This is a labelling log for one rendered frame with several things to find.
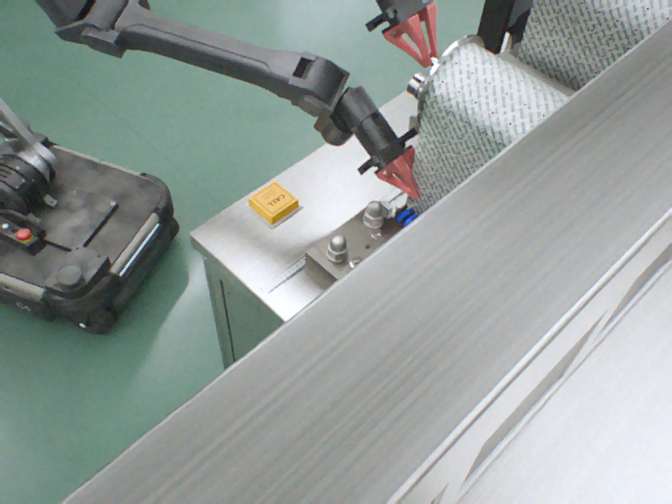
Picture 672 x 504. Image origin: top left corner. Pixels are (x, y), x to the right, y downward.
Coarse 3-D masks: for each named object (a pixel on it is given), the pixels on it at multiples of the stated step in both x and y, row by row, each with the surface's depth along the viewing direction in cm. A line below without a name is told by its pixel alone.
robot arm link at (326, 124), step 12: (348, 72) 110; (300, 96) 107; (312, 96) 106; (336, 96) 108; (300, 108) 108; (312, 108) 107; (324, 108) 107; (324, 120) 115; (336, 120) 114; (324, 132) 117; (336, 132) 114; (348, 132) 114; (336, 144) 118
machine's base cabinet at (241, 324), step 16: (208, 272) 131; (224, 288) 130; (224, 304) 136; (240, 304) 129; (224, 320) 142; (240, 320) 134; (256, 320) 127; (272, 320) 120; (224, 336) 148; (240, 336) 140; (256, 336) 133; (224, 352) 156; (240, 352) 147; (224, 368) 164
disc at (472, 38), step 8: (464, 40) 95; (472, 40) 97; (480, 40) 99; (448, 48) 94; (456, 48) 95; (448, 56) 95; (440, 64) 95; (432, 72) 95; (432, 80) 96; (424, 88) 96; (424, 96) 97
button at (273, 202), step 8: (272, 184) 131; (280, 184) 131; (256, 192) 130; (264, 192) 130; (272, 192) 130; (280, 192) 130; (288, 192) 130; (256, 200) 129; (264, 200) 129; (272, 200) 129; (280, 200) 129; (288, 200) 129; (296, 200) 129; (256, 208) 129; (264, 208) 127; (272, 208) 128; (280, 208) 128; (288, 208) 128; (296, 208) 131; (264, 216) 128; (272, 216) 126; (280, 216) 128; (272, 224) 128
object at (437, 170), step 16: (432, 144) 102; (416, 160) 107; (432, 160) 104; (448, 160) 101; (464, 160) 99; (416, 176) 109; (432, 176) 106; (448, 176) 103; (464, 176) 100; (432, 192) 108; (416, 208) 114
